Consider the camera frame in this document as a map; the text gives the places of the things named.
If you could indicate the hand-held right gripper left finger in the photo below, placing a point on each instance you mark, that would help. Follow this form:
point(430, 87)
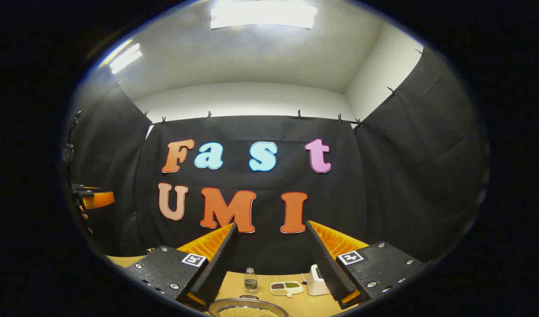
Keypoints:
point(221, 264)

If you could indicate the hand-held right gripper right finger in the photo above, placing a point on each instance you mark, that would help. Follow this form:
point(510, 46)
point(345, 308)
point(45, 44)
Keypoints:
point(328, 264)

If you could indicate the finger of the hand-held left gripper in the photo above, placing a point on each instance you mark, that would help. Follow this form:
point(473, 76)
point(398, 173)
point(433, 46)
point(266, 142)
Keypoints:
point(100, 200)

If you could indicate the white toaster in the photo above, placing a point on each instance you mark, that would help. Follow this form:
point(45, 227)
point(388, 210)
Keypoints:
point(315, 284)

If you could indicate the clear plastic water bottle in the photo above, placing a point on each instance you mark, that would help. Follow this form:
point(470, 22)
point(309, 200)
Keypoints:
point(251, 282)

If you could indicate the white divided bean dish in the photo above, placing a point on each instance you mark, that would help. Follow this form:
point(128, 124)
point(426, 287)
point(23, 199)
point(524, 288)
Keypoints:
point(287, 288)

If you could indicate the pile of soybeans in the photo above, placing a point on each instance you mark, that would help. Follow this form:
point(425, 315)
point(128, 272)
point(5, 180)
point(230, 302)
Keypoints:
point(249, 312)

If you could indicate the black backdrop cloth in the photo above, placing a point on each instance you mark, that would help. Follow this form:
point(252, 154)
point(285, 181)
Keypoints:
point(383, 176)

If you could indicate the small ceiling light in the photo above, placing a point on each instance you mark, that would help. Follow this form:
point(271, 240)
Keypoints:
point(125, 58)

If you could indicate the large rectangular ceiling light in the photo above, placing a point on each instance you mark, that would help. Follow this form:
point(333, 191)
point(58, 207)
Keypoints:
point(262, 15)

